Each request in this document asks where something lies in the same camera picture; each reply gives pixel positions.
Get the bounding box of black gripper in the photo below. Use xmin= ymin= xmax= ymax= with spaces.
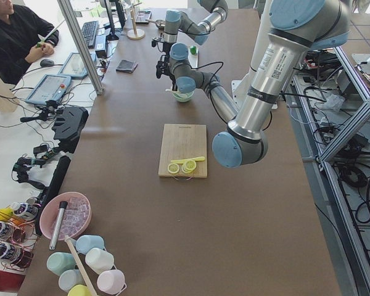
xmin=155 ymin=54 xmax=176 ymax=91
xmin=159 ymin=39 xmax=173 ymax=54

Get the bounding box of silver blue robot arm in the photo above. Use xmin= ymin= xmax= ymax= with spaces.
xmin=152 ymin=1 xmax=229 ymax=54
xmin=157 ymin=1 xmax=351 ymax=168

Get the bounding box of light green bowl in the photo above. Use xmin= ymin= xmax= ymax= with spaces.
xmin=172 ymin=91 xmax=194 ymax=103

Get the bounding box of pink bowl with ice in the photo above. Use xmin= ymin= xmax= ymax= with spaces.
xmin=39 ymin=192 xmax=92 ymax=241

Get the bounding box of metal scoop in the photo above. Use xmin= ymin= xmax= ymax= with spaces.
xmin=146 ymin=18 xmax=165 ymax=30

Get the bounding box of green lime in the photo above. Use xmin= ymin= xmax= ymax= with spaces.
xmin=189 ymin=46 xmax=197 ymax=55

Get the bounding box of white rectangular tray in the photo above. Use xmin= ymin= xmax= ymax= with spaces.
xmin=188 ymin=49 xmax=199 ymax=68

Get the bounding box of wooden mug tree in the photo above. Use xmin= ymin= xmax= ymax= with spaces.
xmin=126 ymin=1 xmax=145 ymax=40

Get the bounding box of grey folded cloth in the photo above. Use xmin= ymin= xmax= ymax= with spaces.
xmin=116 ymin=59 xmax=138 ymax=73

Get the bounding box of wooden cutting board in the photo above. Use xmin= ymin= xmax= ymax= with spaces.
xmin=158 ymin=123 xmax=207 ymax=178

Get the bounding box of black monitor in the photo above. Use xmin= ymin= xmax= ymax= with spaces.
xmin=104 ymin=0 xmax=126 ymax=41

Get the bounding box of yellow plastic knife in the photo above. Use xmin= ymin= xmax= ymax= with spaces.
xmin=170 ymin=156 xmax=205 ymax=164

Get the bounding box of black keyboard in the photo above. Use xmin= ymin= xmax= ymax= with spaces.
xmin=81 ymin=20 xmax=99 ymax=48

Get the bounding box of lemon slice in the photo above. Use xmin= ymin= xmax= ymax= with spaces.
xmin=181 ymin=161 xmax=197 ymax=174
xmin=167 ymin=163 xmax=180 ymax=175

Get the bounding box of teach pendant tablet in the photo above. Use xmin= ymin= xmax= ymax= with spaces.
xmin=25 ymin=74 xmax=72 ymax=105
xmin=58 ymin=52 xmax=88 ymax=80

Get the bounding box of person in black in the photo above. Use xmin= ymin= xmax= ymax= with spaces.
xmin=0 ymin=1 xmax=59 ymax=84

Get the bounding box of metal muddler tube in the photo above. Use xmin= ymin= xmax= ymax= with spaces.
xmin=49 ymin=201 xmax=68 ymax=251

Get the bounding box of blue plastic cup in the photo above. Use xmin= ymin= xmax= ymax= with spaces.
xmin=76 ymin=234 xmax=105 ymax=255

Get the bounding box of white plastic cup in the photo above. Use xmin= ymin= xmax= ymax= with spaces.
xmin=85 ymin=248 xmax=115 ymax=274

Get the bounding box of pink plastic cup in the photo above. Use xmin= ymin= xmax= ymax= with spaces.
xmin=97 ymin=269 xmax=125 ymax=295

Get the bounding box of green plastic cup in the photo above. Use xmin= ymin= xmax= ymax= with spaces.
xmin=46 ymin=252 xmax=76 ymax=276

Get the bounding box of yellow plastic cup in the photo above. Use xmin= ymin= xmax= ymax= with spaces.
xmin=67 ymin=284 xmax=91 ymax=296

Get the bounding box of aluminium frame post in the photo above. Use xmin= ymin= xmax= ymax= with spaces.
xmin=57 ymin=0 xmax=104 ymax=95

